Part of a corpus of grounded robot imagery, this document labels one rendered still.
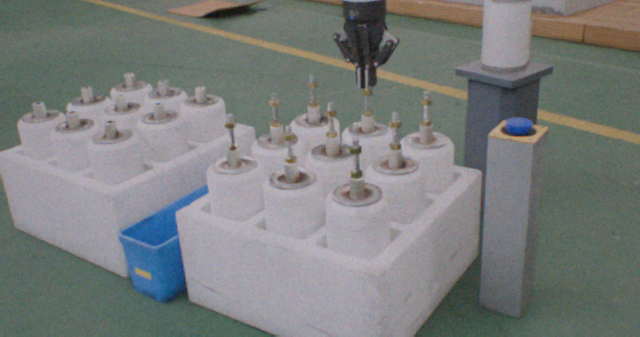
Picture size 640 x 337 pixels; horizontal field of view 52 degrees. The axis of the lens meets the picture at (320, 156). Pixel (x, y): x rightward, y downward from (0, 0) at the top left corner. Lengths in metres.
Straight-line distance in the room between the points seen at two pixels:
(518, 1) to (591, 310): 0.59
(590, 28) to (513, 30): 1.55
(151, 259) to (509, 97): 0.76
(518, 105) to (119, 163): 0.79
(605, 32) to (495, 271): 1.88
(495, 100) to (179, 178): 0.66
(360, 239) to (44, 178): 0.71
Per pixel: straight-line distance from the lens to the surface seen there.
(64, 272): 1.39
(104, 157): 1.27
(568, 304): 1.21
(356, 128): 1.21
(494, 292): 1.14
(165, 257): 1.18
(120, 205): 1.25
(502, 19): 1.36
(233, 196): 1.07
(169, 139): 1.34
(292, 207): 0.99
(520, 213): 1.05
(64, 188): 1.36
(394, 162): 1.04
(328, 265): 0.95
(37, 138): 1.46
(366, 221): 0.93
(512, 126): 1.02
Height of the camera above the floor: 0.68
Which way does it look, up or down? 23 degrees down
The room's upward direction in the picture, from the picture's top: 3 degrees counter-clockwise
